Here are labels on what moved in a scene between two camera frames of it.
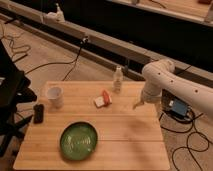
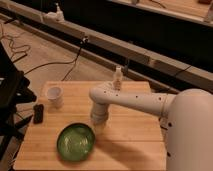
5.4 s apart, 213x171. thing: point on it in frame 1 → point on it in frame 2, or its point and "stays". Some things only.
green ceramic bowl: x=78 y=140 stays
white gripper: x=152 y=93 → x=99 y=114
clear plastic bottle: x=118 y=79 stays
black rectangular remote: x=39 y=111 stays
